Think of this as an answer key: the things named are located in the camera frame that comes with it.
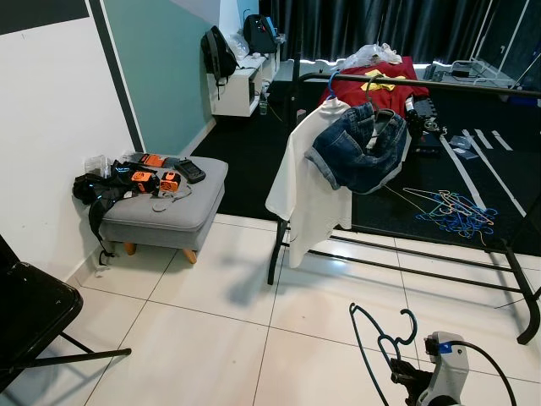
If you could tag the clear plastic bag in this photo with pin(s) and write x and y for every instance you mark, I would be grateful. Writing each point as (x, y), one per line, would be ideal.
(99, 165)

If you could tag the black remote controller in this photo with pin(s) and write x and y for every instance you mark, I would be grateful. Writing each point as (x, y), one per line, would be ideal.
(191, 171)

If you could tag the grey padded ottoman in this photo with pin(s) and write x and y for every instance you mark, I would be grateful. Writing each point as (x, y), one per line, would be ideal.
(169, 211)

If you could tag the dark blue plastic hanger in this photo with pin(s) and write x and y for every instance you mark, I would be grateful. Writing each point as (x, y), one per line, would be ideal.
(357, 338)

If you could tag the dark blue denim shorts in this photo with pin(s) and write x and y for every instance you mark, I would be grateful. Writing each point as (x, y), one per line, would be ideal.
(363, 161)

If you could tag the dark curtain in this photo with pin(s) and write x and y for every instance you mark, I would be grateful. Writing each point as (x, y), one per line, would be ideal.
(338, 25)

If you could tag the black metal machine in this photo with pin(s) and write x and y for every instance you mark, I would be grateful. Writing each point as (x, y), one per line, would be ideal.
(418, 114)

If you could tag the black folding chair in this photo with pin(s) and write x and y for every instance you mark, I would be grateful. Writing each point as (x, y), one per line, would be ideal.
(34, 313)

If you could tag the white t-shirt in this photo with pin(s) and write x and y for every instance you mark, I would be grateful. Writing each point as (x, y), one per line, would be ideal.
(313, 203)

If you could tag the red flag with yellow star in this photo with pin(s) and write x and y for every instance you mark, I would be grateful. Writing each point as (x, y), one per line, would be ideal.
(397, 97)

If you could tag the coloured hanger pile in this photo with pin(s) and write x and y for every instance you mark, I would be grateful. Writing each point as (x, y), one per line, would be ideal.
(456, 222)

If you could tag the orange black device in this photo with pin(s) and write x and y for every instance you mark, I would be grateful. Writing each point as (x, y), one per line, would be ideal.
(143, 178)
(154, 160)
(170, 182)

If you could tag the black backpack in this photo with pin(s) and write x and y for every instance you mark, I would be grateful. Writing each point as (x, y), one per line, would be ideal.
(218, 55)
(260, 34)

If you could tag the white shelf unit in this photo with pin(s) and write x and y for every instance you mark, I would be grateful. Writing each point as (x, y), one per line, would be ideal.
(241, 93)

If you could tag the clear water bottle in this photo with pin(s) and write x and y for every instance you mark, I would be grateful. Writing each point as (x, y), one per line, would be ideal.
(263, 106)

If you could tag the white plastic bag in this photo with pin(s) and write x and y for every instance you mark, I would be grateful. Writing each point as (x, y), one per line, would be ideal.
(368, 56)

